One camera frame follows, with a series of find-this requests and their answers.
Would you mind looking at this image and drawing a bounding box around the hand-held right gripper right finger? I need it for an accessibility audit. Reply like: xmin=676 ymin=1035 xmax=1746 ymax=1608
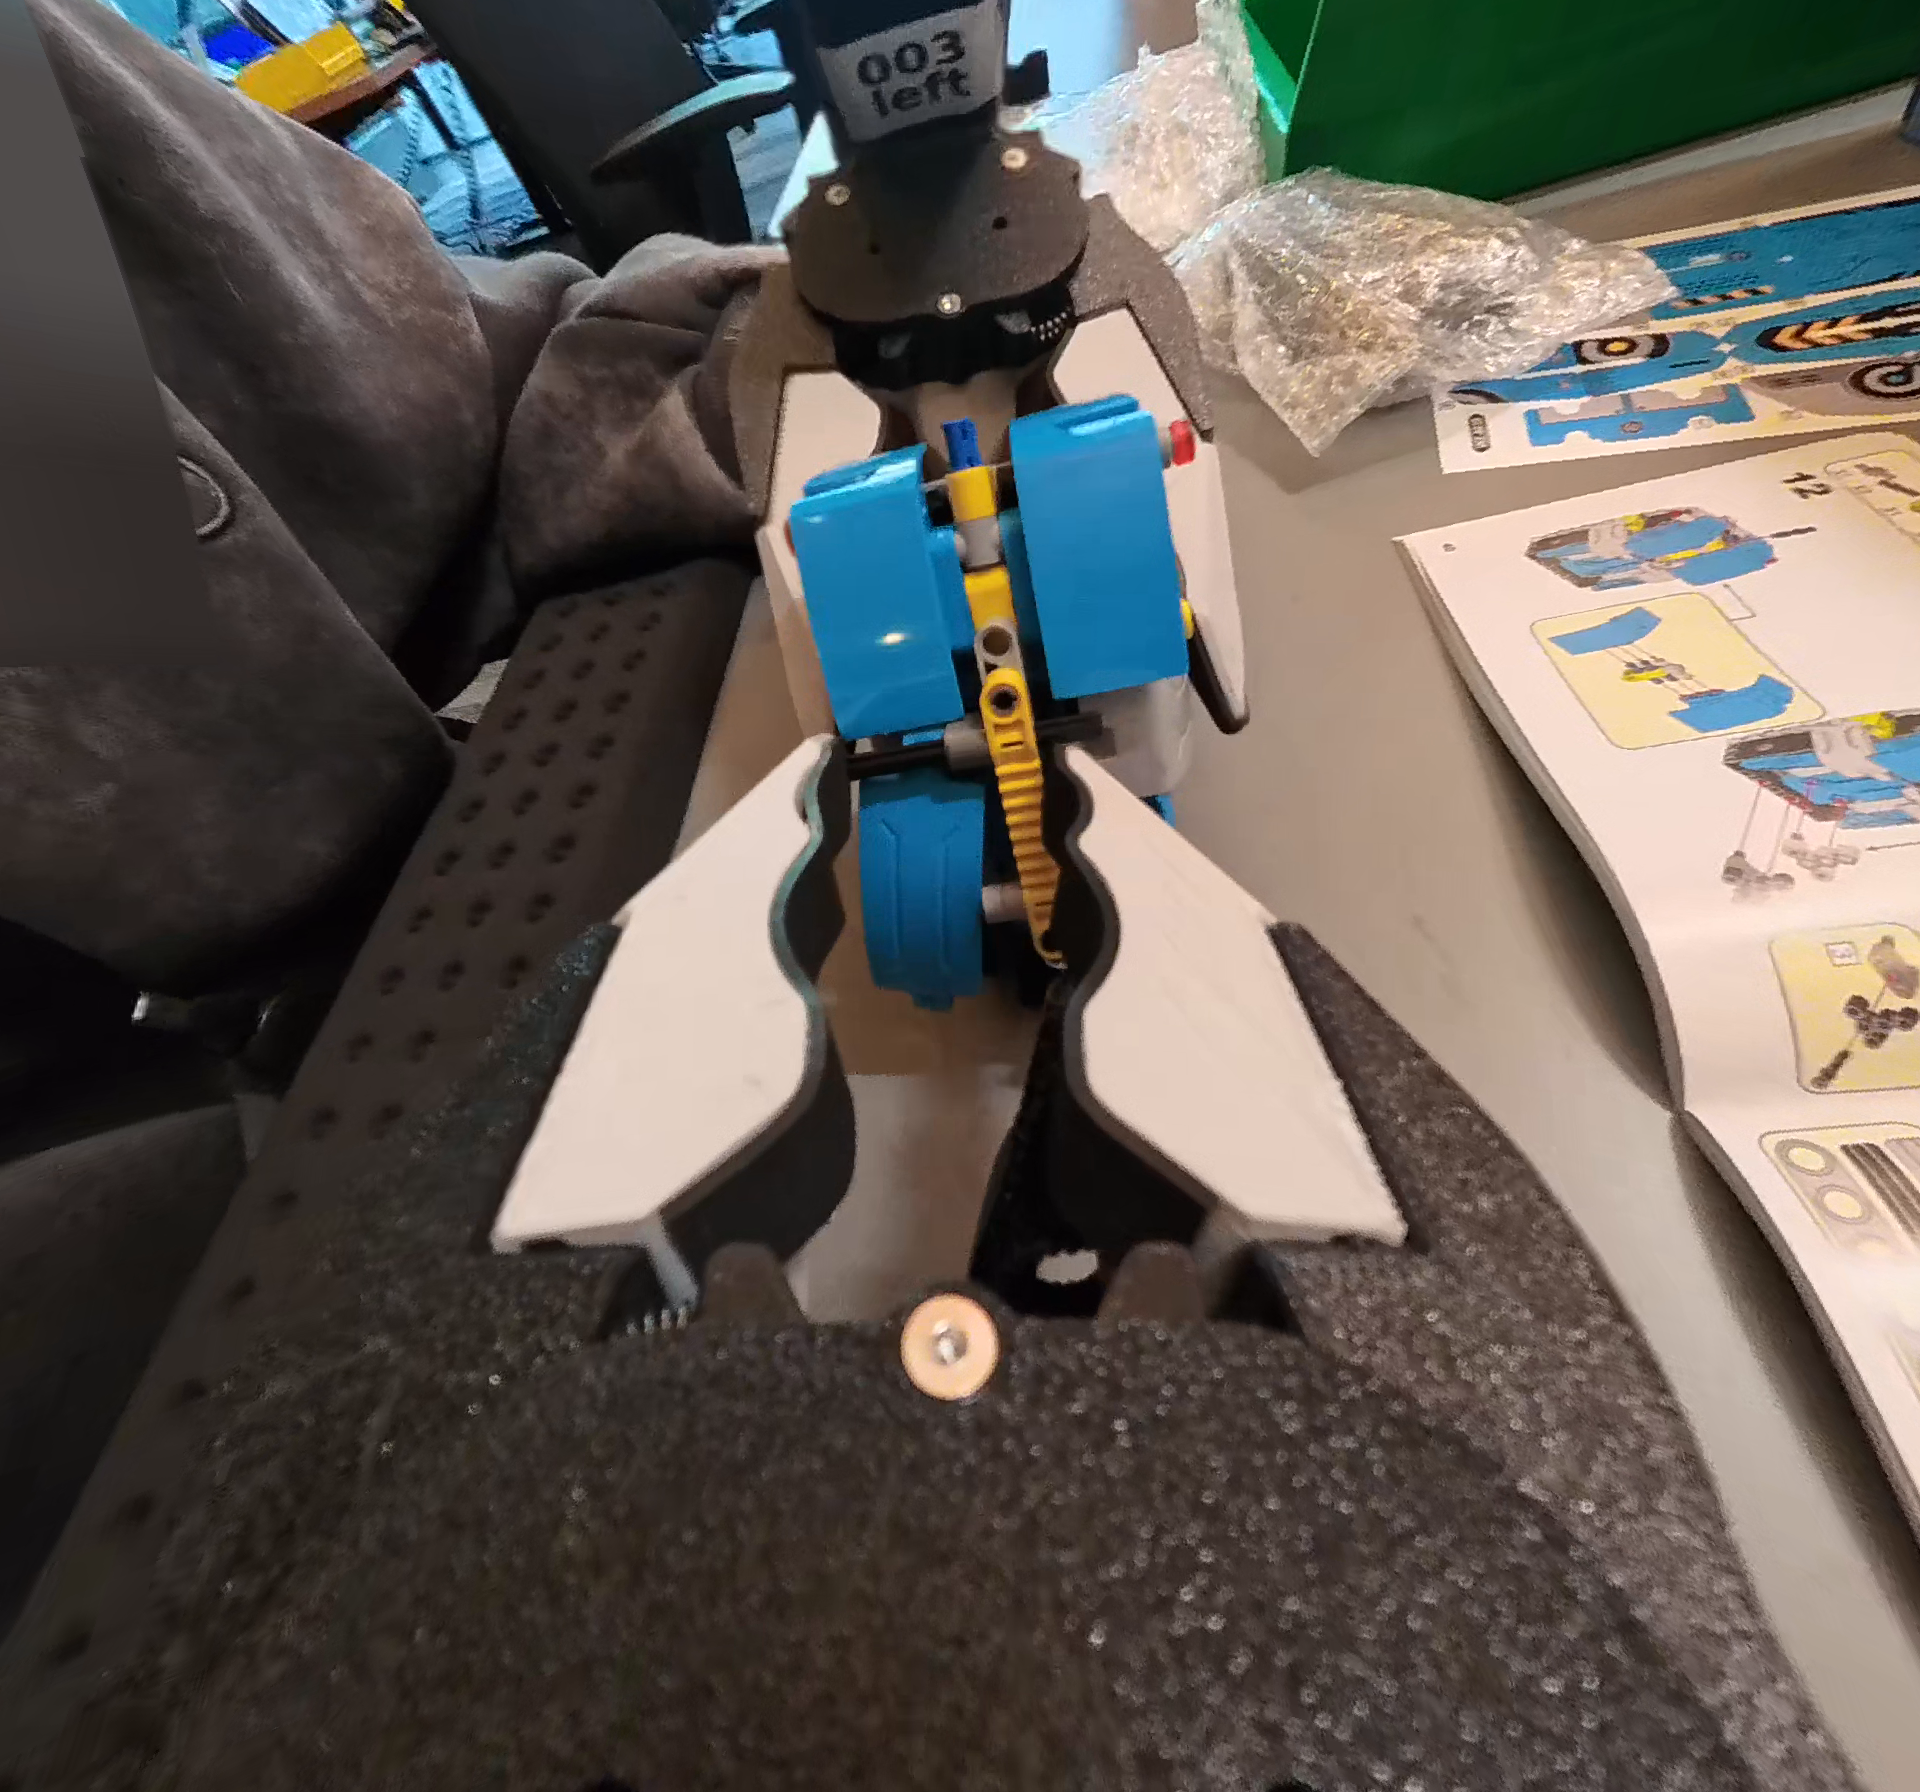
xmin=1051 ymin=746 xmax=1413 ymax=1270

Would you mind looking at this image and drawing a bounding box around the blue curved panel piece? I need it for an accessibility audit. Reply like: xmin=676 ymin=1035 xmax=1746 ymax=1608
xmin=860 ymin=773 xmax=1003 ymax=1018

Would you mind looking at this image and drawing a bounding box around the printed paper sheet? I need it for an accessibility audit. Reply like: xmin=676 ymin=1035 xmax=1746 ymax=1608
xmin=1432 ymin=194 xmax=1920 ymax=478

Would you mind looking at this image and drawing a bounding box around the green plastic bin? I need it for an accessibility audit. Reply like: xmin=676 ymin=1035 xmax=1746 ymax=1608
xmin=1218 ymin=0 xmax=1920 ymax=200

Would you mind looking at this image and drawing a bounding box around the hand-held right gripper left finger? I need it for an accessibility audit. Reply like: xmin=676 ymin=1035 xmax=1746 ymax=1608
xmin=492 ymin=735 xmax=861 ymax=1317

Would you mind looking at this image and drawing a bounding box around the grey desk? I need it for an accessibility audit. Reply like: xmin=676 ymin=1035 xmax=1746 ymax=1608
xmin=676 ymin=0 xmax=1920 ymax=1704

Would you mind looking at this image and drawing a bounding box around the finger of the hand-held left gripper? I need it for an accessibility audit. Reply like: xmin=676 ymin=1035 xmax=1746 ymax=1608
xmin=754 ymin=367 xmax=891 ymax=744
xmin=1047 ymin=295 xmax=1254 ymax=738

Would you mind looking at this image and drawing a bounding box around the blue yellow toy brick model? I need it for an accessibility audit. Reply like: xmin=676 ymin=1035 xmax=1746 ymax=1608
xmin=787 ymin=395 xmax=1202 ymax=1018

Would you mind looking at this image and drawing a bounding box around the white instruction booklet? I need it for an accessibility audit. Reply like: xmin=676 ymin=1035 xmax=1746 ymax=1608
xmin=1396 ymin=427 xmax=1920 ymax=1502

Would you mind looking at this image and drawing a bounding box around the yellow plastic bin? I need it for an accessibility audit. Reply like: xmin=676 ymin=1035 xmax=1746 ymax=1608
xmin=232 ymin=23 xmax=370 ymax=113

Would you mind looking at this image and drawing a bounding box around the person's left forearm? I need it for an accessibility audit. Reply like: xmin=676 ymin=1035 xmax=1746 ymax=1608
xmin=502 ymin=232 xmax=783 ymax=609

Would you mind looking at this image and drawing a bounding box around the black office chair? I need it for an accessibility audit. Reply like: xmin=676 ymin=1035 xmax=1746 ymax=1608
xmin=308 ymin=0 xmax=798 ymax=266

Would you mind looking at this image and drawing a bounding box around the thin black axle rod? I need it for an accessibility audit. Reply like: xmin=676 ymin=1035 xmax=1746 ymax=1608
xmin=844 ymin=719 xmax=1116 ymax=777

